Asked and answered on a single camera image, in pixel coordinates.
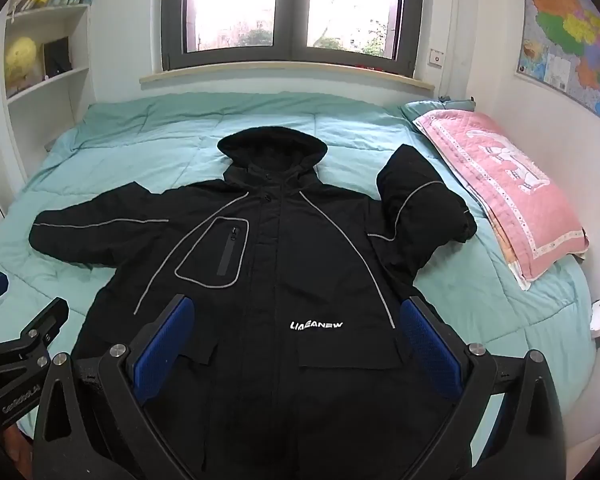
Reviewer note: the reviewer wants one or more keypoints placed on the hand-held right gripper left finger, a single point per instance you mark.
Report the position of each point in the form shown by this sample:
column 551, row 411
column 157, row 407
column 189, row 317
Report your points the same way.
column 162, row 347

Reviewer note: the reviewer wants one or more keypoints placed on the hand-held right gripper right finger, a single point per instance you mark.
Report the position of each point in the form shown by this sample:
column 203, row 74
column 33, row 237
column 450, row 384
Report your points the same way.
column 430, row 350

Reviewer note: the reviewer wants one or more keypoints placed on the black hooded jacket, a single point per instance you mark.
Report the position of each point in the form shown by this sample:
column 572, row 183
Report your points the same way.
column 280, row 285

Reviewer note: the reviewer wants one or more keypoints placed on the pink quilted pillow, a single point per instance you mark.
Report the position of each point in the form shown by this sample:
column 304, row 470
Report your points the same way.
column 500, row 185

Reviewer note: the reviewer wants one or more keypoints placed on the teal quilted blanket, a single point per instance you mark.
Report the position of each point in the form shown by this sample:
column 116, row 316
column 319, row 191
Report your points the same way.
column 155, row 135

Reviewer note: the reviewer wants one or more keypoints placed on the white bookshelf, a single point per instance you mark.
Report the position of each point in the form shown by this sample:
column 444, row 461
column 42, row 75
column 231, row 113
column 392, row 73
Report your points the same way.
column 50, row 85

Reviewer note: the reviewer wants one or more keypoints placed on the yellow plush toy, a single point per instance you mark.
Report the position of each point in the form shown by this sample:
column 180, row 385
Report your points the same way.
column 21, row 57

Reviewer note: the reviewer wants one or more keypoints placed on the black box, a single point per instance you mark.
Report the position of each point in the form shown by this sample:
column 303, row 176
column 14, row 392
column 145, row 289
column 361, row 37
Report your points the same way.
column 56, row 56

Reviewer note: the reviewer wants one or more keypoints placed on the teal pillow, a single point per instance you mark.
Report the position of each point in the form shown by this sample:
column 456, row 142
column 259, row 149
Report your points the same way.
column 445, row 105

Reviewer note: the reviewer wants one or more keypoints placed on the beige windowsill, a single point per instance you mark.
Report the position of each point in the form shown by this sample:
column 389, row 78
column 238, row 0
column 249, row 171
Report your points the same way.
column 280, row 77

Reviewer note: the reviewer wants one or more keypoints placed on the grey framed window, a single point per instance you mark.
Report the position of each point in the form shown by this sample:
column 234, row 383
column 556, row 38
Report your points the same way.
column 290, row 5

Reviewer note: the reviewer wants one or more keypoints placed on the white wall switch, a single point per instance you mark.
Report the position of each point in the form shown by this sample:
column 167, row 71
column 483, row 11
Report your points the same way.
column 436, row 56

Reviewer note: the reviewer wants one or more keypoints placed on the colourful wall map poster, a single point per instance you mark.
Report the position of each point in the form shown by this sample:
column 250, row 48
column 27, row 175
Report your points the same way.
column 570, row 35

